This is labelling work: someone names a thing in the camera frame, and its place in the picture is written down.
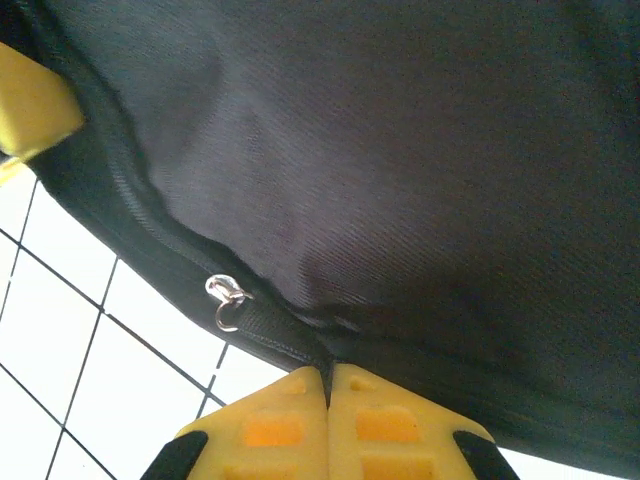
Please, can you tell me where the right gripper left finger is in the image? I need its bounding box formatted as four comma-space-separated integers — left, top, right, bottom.
141, 367, 331, 480

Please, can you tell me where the black backpack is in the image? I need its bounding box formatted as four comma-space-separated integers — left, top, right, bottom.
0, 0, 640, 480

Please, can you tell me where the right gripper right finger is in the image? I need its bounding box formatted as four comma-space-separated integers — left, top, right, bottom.
328, 362, 521, 480

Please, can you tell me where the silver zipper slider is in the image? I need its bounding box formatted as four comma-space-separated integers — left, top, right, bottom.
204, 273, 255, 334

